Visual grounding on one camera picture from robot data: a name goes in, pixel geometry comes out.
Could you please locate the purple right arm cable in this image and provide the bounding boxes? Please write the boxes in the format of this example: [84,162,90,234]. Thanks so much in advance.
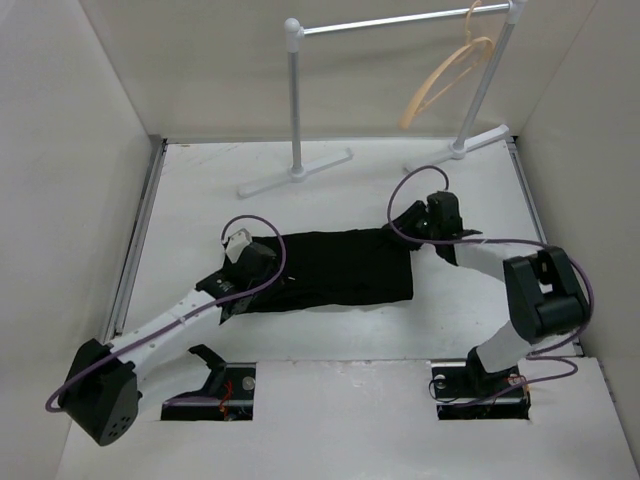
[387,166,594,406]

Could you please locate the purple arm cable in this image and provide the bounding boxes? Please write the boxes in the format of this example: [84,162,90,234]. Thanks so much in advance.
[387,166,594,406]
[45,214,289,414]

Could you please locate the black trousers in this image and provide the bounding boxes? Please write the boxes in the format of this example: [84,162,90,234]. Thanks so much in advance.
[247,228,415,313]

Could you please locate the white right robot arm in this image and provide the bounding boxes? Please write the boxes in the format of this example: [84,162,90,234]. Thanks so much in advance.
[384,191,592,397]

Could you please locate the beige plastic hanger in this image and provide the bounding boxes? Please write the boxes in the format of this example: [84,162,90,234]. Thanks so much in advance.
[398,1,495,130]

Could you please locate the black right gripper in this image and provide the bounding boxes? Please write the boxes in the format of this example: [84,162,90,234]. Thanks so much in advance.
[382,200,441,252]

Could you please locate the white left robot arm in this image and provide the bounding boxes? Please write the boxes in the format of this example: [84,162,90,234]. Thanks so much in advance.
[46,233,286,446]

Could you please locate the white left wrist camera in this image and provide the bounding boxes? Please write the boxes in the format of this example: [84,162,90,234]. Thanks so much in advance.
[225,228,252,263]

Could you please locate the white clothes rack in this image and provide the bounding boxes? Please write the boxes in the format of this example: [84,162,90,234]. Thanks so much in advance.
[215,1,525,198]

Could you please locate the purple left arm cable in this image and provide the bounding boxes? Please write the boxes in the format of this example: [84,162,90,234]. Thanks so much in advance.
[45,214,289,414]

